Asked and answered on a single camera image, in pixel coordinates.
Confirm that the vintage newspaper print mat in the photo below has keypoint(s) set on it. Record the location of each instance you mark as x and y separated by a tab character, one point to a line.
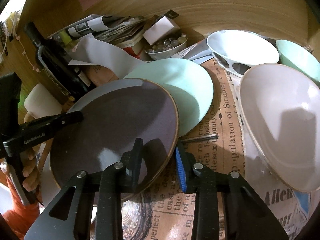
219	141

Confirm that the large pale pink bowl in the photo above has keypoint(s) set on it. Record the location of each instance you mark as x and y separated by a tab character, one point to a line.
280	107

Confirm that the dark brown ceramic plate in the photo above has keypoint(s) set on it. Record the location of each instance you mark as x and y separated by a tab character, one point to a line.
113	117

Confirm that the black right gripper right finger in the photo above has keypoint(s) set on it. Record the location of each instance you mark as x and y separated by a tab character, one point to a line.
246	215

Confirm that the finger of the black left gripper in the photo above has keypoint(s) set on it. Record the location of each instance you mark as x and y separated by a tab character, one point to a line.
70	119

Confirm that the white small box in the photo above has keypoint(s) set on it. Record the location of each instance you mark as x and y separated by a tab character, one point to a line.
160	29

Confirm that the curled white paper sheet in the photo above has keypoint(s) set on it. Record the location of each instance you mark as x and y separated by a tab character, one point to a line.
92	52

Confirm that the person's left hand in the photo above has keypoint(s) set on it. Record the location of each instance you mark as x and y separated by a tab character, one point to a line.
30	172

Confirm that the small bowl of trinkets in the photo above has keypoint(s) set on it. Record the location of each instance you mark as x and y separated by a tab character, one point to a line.
166	48

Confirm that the orange sleeve forearm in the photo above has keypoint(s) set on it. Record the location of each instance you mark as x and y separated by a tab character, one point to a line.
20	218

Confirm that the stack of newspapers and magazines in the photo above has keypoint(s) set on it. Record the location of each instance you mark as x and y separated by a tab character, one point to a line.
106	28

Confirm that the white mug with beige handle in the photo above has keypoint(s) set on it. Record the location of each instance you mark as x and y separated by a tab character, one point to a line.
40	103

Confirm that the white bowl with dark spots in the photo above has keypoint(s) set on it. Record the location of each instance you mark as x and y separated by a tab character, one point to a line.
237	51

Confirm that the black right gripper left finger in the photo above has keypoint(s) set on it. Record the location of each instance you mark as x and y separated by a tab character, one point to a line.
68	215

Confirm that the dark wine bottle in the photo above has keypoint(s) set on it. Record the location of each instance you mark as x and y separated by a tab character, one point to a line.
54	61

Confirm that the mint green bowl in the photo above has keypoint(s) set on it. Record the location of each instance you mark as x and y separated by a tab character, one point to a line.
297	57

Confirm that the mint green plate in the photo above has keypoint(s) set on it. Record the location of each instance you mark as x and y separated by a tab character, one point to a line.
189	84

